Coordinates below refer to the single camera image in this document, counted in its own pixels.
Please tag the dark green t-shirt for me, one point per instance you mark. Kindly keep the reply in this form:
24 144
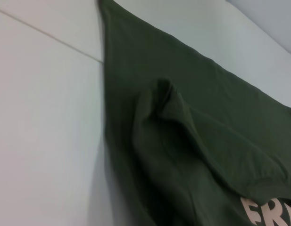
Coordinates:
183 141

